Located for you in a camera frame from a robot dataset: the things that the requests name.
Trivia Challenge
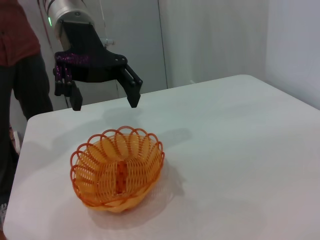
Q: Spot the orange woven plastic basket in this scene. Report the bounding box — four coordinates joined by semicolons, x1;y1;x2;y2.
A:
69;125;166;214

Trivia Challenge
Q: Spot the person in red shirt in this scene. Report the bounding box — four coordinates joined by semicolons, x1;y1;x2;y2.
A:
0;0;55;226

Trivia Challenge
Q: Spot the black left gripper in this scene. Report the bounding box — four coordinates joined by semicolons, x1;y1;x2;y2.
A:
53;19;144;112

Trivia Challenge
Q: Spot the small white wall fitting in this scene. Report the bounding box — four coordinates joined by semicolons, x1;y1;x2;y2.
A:
101;36;116;47

